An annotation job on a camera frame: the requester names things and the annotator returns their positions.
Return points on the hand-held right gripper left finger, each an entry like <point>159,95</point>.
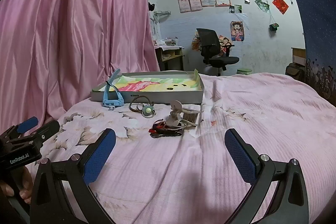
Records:
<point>99,158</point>

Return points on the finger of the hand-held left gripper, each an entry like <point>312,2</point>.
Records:
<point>47,130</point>
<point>27,123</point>

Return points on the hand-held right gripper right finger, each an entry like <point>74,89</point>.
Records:
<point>240,158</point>

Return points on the blue smart watch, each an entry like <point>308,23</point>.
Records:
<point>111,102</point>

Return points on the beige smart watch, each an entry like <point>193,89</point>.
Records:
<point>174,113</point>

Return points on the grey cardboard box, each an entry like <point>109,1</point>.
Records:
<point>157,98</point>

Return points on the person's left hand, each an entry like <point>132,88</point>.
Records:
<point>25,193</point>

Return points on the pink floral bedspread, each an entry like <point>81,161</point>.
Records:
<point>236,108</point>

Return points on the green plastic stool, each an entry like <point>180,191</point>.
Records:
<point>244,71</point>

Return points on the black office chair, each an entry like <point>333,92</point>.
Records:
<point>221,60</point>

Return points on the pink satin curtain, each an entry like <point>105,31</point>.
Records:
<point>65,29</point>

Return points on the brown bag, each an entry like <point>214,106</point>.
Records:
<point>295,71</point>

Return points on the wooden desk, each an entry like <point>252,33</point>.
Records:
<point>170,56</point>

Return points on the green hanging ornament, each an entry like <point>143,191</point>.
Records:
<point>273,27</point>

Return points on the blue patterned curtain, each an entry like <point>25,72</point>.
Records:
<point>317,29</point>

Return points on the red paper square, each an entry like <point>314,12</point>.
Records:
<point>280,4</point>

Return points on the cartoon figures wall poster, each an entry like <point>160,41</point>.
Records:
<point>225,42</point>

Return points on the dark wall photos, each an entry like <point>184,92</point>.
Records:
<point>235,9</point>

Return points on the green wall photos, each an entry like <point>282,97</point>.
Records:
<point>262,5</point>

